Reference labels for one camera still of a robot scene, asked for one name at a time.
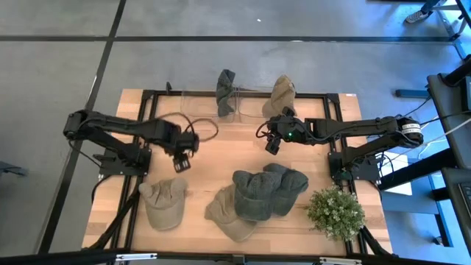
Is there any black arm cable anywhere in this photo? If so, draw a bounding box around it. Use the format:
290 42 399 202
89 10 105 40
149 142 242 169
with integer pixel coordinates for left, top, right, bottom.
157 112 220 144
255 120 270 140

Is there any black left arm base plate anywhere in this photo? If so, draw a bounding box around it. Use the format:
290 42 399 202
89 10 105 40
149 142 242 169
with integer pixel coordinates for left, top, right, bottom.
98 146 152 177

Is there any blue floor bar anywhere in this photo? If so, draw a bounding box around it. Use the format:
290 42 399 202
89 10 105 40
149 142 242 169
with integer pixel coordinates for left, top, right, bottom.
395 89 431 99

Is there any dark green cap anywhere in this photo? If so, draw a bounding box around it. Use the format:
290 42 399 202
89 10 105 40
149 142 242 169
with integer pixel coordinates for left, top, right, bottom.
263 163 310 217
216 68 237 118
232 169 283 222

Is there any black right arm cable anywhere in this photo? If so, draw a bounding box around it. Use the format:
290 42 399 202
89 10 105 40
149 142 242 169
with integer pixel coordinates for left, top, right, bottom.
255 120 270 140

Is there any black aluminium table frame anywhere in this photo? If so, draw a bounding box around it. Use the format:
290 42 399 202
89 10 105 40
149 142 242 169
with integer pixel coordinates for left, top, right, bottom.
110 81 369 255

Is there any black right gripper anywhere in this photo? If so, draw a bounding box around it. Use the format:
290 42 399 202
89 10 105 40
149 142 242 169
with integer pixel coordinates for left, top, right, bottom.
265 106 298 156

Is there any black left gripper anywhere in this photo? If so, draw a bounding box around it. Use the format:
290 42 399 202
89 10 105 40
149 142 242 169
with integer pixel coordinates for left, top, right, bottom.
169 129 201 174

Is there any person's shoe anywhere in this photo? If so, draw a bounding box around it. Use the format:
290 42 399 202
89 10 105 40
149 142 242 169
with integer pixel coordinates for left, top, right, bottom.
404 10 432 25

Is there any silver metal bracket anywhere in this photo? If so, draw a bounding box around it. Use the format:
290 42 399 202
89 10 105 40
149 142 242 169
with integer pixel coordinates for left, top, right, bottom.
116 252 158 262
319 256 364 265

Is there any clear plastic bin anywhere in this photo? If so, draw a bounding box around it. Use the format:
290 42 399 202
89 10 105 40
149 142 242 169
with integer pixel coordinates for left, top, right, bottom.
179 90 237 124
237 88 295 124

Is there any person's leg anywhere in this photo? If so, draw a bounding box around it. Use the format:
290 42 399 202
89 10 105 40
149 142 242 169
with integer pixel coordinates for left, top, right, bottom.
421 0 442 15

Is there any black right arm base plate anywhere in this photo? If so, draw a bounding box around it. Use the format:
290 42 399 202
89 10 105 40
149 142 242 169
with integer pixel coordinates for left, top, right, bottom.
328 152 382 182

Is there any grey chair base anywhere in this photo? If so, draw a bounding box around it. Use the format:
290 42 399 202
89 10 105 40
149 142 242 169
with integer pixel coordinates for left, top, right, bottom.
0 160 29 177

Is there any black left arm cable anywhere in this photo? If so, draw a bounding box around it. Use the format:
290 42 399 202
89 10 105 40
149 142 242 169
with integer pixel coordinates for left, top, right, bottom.
157 112 220 144

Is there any green artificial plant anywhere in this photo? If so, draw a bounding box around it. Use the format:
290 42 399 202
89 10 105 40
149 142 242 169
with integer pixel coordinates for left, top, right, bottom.
305 185 367 242

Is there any black keyboard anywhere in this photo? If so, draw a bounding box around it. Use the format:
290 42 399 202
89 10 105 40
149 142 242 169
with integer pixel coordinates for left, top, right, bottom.
458 182 471 218

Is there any tan cap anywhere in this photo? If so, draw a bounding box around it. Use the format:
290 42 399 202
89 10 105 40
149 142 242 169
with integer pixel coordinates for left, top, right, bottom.
261 74 297 119
204 183 258 243
138 177 188 232

